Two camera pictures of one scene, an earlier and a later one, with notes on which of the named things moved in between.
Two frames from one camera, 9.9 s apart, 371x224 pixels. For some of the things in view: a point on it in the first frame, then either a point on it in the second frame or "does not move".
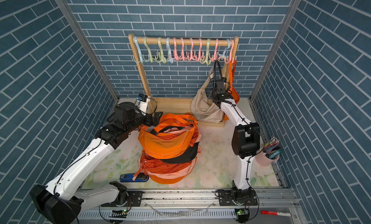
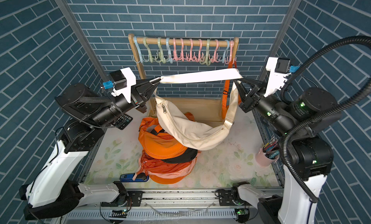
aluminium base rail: (198, 206) does not move
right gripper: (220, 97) -> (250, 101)
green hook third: (162, 58) does not move
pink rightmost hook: (231, 59) does not move
